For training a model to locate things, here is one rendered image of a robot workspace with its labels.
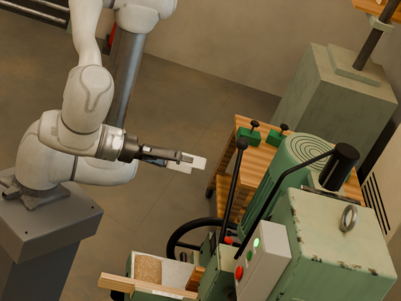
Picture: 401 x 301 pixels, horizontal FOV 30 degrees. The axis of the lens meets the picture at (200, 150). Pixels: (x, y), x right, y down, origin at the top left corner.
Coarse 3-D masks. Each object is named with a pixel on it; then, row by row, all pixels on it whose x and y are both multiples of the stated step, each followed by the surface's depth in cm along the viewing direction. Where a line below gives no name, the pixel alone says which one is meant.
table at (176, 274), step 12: (132, 252) 223; (192, 252) 238; (132, 264) 219; (168, 264) 224; (180, 264) 226; (192, 264) 228; (132, 276) 215; (168, 276) 220; (180, 276) 222; (180, 288) 218
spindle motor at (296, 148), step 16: (288, 144) 183; (304, 144) 186; (320, 144) 188; (272, 160) 187; (288, 160) 179; (304, 160) 180; (320, 160) 182; (272, 176) 185; (288, 176) 180; (304, 176) 178; (256, 192) 193; (256, 208) 191; (272, 208) 186; (240, 224) 198; (240, 240) 196
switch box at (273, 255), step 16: (272, 224) 160; (272, 240) 155; (240, 256) 165; (256, 256) 156; (272, 256) 153; (288, 256) 153; (256, 272) 155; (272, 272) 155; (240, 288) 160; (256, 288) 158; (272, 288) 158
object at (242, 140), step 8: (240, 144) 195; (248, 144) 196; (240, 152) 195; (240, 160) 195; (232, 184) 194; (232, 192) 194; (232, 200) 194; (224, 216) 193; (224, 224) 192; (224, 232) 192
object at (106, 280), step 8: (104, 280) 206; (112, 280) 206; (120, 280) 207; (128, 280) 208; (136, 280) 209; (112, 288) 208; (120, 288) 208; (128, 288) 208; (168, 288) 211; (176, 288) 212
